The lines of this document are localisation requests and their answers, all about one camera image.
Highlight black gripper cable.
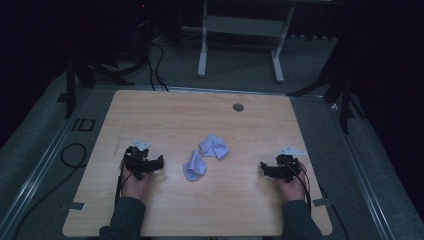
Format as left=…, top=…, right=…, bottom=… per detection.
left=286, top=161, right=313, bottom=216
left=114, top=163, right=134, bottom=208

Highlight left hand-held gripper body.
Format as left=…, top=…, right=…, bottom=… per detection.
left=122, top=139, right=158, bottom=181

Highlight looped black floor cable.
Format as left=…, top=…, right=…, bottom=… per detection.
left=12, top=142, right=88, bottom=234

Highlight black metal stand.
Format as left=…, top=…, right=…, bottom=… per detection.
left=64, top=0, right=150, bottom=120
left=286, top=33, right=366, bottom=135

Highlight person's right hand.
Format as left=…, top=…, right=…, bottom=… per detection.
left=278, top=161, right=309, bottom=203

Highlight person's left hand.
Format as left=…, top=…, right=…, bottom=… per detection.
left=120, top=167, right=154, bottom=201

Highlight light purple sock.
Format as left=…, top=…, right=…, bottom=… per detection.
left=182, top=149, right=208, bottom=183
left=198, top=133, right=230, bottom=161

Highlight grey tape piece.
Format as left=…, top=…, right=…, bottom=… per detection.
left=67, top=201, right=86, bottom=212
left=312, top=197, right=333, bottom=208

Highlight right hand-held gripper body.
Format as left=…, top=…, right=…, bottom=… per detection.
left=274, top=145, right=306, bottom=183

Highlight white metal desk frame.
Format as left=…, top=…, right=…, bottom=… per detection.
left=197, top=0, right=296, bottom=84

